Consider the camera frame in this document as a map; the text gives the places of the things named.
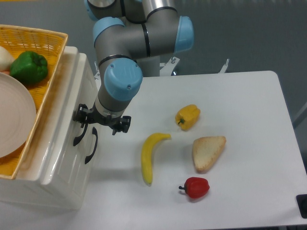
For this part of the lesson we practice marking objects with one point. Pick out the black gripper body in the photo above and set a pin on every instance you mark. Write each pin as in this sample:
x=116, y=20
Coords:
x=105, y=118

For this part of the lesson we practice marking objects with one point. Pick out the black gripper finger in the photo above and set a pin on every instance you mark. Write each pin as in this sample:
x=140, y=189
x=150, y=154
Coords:
x=121, y=125
x=83, y=115

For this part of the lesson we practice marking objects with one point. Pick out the white drawer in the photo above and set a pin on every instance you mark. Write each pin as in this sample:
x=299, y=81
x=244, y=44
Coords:
x=82, y=90
x=84, y=146

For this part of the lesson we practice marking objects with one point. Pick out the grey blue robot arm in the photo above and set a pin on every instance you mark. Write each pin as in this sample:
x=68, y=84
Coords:
x=124, y=32

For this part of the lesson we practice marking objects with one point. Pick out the white drawer cabinet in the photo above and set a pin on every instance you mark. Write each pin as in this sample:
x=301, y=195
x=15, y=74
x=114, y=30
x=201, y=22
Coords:
x=27, y=187

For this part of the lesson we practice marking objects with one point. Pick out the yellow banana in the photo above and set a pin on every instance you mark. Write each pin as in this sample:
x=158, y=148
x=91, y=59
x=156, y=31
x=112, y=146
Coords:
x=146, y=155

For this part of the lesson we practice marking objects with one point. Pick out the yellow bell pepper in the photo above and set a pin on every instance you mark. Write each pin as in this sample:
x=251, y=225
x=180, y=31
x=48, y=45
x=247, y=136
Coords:
x=187, y=116

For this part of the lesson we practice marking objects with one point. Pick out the beige round plate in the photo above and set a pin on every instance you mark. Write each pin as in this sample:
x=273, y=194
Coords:
x=17, y=114

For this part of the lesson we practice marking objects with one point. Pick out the green bell pepper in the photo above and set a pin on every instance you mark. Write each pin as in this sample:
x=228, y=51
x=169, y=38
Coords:
x=29, y=68

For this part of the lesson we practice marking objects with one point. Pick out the triangular toast slice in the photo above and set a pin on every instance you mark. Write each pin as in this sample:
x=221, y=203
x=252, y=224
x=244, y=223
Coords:
x=206, y=151

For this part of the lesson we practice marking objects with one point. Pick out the white onion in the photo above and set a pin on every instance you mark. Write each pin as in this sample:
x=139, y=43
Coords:
x=6, y=59

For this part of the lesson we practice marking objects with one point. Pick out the red bell pepper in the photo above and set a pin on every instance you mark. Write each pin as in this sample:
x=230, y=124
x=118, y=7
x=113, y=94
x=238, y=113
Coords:
x=195, y=187

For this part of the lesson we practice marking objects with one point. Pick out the black device at table edge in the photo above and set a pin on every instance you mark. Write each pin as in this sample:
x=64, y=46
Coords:
x=302, y=204

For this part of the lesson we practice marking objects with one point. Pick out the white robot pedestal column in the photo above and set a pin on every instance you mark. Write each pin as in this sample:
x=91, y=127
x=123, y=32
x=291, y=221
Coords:
x=150, y=66

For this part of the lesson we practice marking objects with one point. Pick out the white metal base frame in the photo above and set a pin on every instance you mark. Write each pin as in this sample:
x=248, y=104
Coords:
x=166, y=68

